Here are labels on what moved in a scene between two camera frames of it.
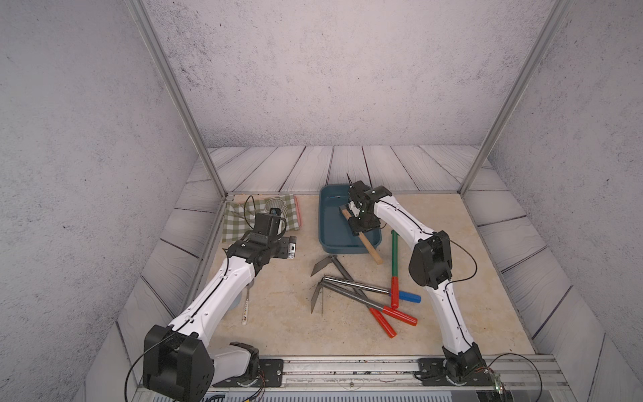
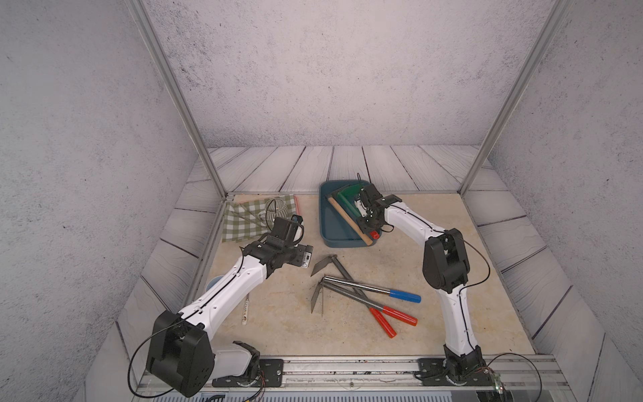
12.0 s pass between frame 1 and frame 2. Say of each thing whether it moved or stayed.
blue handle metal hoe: stayed
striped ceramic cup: stayed
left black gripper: moved
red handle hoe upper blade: stayed
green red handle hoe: moved
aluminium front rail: stayed
